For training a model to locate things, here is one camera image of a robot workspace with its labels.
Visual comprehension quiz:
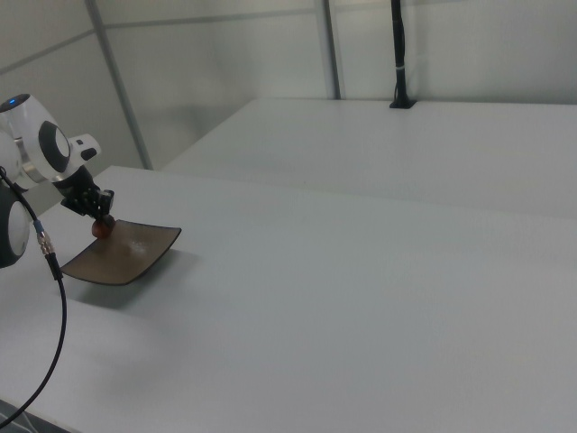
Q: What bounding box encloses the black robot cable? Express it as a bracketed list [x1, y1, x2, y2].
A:
[0, 165, 69, 423]

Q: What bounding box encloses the black pole with base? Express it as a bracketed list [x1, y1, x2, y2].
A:
[389, 0, 418, 110]

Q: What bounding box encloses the small round brown food item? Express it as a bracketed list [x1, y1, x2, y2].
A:
[91, 216, 115, 239]

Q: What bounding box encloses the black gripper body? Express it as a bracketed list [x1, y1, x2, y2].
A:
[53, 166, 103, 217]

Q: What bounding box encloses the brown square ceramic plate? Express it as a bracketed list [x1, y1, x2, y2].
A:
[60, 219, 182, 287]

